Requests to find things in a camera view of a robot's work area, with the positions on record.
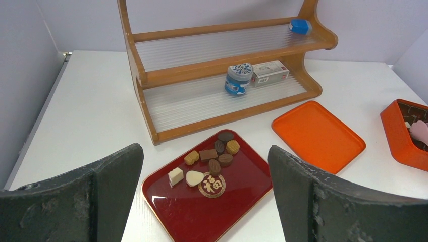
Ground orange compartment box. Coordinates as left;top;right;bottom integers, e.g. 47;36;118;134
380;99;427;171

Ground brown rectangular chocolate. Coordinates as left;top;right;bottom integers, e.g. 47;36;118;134
199;149;218;162

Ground white cube chocolate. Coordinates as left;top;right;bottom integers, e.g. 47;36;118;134
168;167;184;187

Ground white red small box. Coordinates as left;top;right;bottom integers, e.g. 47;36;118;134
250;60;290;87

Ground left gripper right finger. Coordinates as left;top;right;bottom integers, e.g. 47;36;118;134
268;145;427;241

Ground tan ridged chocolate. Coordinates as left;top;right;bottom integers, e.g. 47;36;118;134
184;150;199;166

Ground blue cube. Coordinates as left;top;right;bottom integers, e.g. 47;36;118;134
289;19;312;35

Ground blue lidded jar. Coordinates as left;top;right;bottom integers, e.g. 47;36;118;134
224;63;253;96

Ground pink tongs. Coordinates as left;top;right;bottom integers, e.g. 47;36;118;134
409;120;428;145

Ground wooden three-tier shelf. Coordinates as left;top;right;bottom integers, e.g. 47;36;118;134
118;1;338;145

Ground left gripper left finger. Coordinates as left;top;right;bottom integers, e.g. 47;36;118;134
1;143;144;241

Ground orange box lid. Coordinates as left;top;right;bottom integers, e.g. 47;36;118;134
271;101;366;174

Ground dark red tray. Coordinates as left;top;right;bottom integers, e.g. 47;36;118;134
142;133;272;241

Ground white heart chocolate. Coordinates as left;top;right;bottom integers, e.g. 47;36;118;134
186;170;204;187

